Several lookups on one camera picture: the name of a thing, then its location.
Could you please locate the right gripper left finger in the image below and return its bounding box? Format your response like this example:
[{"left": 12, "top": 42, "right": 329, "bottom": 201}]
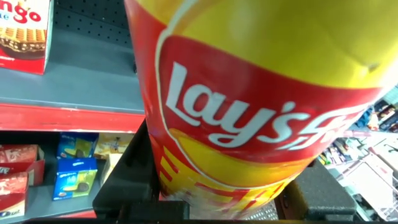
[{"left": 92, "top": 119, "right": 191, "bottom": 220}]

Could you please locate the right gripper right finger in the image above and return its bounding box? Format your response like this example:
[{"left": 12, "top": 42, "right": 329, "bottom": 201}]
[{"left": 274, "top": 157, "right": 358, "bottom": 222}]

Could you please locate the red yellow chips can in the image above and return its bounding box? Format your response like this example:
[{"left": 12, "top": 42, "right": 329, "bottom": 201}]
[{"left": 123, "top": 0, "right": 398, "bottom": 220}]

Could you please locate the grey shop shelf red edge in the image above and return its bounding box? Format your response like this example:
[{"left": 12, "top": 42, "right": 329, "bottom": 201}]
[{"left": 0, "top": 0, "right": 147, "bottom": 224}]

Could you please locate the pale yellow snack box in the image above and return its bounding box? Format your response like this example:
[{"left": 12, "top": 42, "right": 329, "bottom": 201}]
[{"left": 99, "top": 152, "right": 124, "bottom": 187}]

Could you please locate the row of packs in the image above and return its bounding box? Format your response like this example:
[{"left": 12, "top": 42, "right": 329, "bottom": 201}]
[{"left": 317, "top": 136, "right": 374, "bottom": 166}]

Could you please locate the blue cookie box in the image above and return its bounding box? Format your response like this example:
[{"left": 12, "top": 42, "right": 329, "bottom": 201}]
[
  {"left": 52, "top": 157, "right": 99, "bottom": 202},
  {"left": 56, "top": 132, "right": 100, "bottom": 160}
]

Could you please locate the red snack box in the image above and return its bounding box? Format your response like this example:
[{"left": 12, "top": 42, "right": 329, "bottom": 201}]
[
  {"left": 0, "top": 144, "right": 46, "bottom": 187},
  {"left": 0, "top": 172, "right": 30, "bottom": 220}
]

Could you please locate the red white wafer box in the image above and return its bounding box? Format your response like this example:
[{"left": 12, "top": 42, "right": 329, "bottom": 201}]
[{"left": 0, "top": 0, "right": 55, "bottom": 76}]

